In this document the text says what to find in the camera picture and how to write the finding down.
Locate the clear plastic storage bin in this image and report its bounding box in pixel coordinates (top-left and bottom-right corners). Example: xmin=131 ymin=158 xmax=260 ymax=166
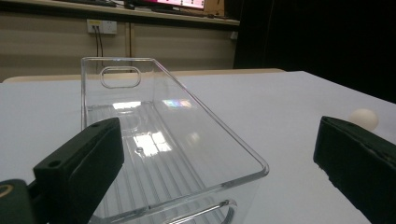
xmin=80 ymin=56 xmax=270 ymax=224

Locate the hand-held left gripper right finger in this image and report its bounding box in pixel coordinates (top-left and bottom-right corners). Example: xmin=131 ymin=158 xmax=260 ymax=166
xmin=313 ymin=116 xmax=396 ymax=224

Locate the black curtain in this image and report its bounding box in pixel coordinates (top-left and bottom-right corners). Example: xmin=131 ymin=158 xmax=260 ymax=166
xmin=233 ymin=0 xmax=396 ymax=105

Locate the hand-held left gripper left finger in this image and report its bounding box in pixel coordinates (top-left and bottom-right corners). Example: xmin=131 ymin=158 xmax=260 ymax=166
xmin=33 ymin=117 xmax=125 ymax=224

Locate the long beige desk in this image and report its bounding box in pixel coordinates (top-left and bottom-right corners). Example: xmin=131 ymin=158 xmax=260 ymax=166
xmin=0 ymin=0 xmax=241 ymax=27

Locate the white ball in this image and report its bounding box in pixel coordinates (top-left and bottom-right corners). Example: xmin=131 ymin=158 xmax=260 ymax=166
xmin=348 ymin=107 xmax=380 ymax=132

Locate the computer monitor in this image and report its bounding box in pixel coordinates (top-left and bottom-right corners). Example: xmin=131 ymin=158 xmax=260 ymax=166
xmin=141 ymin=0 xmax=206 ymax=11

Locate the wooden table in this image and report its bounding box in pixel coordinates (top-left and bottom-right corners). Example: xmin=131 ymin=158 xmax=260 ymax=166
xmin=2 ymin=67 xmax=286 ymax=84

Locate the white table cover sheet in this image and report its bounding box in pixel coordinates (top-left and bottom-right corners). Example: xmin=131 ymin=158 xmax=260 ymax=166
xmin=0 ymin=70 xmax=396 ymax=224

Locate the cardboard box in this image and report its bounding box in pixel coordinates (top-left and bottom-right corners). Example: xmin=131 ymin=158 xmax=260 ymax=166
xmin=204 ymin=0 xmax=226 ymax=17

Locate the black power cable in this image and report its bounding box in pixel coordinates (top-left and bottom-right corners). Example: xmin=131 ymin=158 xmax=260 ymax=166
xmin=92 ymin=25 xmax=100 ymax=68
xmin=97 ymin=25 xmax=105 ymax=68

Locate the white wall outlet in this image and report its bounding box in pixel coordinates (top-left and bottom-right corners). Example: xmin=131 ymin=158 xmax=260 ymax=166
xmin=86 ymin=19 xmax=118 ymax=35

